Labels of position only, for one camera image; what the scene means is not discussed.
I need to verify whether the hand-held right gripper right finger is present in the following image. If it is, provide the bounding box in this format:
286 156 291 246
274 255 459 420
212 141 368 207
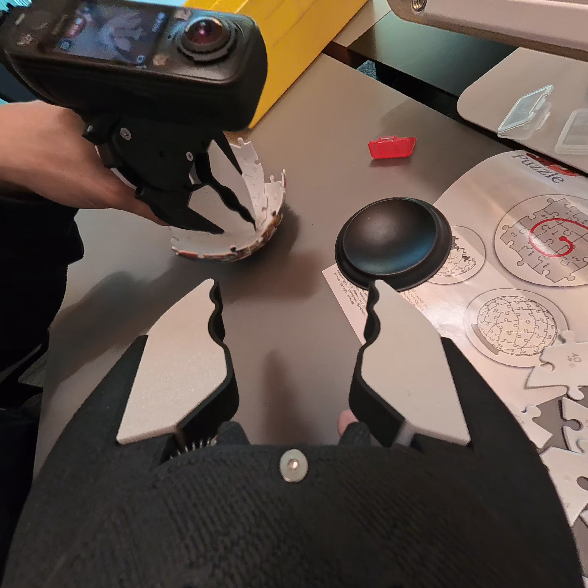
348 279 474 449

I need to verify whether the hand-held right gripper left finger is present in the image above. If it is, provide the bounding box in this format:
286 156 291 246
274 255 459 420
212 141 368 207
116 279 240 446

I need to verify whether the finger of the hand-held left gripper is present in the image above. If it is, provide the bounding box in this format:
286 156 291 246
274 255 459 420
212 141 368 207
134 183 226 235
188 166 257 231

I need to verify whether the partly built puzzle ball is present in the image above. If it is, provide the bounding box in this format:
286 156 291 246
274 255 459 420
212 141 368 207
171 138 288 262

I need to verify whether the person's left forearm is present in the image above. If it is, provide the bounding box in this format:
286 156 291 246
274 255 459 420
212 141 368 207
0 190 85 405

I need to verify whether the puzzle instruction leaflet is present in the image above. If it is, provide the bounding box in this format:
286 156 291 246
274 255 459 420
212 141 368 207
322 149 588 414

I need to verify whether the black round ball stand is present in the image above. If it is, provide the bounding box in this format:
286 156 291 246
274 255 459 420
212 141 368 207
334 198 453 291

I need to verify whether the pile of white puzzle pieces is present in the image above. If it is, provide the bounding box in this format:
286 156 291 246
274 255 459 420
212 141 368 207
510 330 588 529

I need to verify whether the person's left hand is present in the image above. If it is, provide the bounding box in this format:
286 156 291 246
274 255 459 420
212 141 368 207
0 100 173 227

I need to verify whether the yellow plastic bin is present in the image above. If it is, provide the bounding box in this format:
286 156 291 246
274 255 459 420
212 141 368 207
184 0 368 129

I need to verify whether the red plastic case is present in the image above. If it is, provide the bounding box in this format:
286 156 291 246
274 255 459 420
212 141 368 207
367 136 417 160

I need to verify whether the clear plastic case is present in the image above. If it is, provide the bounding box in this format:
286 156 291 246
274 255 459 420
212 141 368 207
554 109 588 154
497 85 554 138

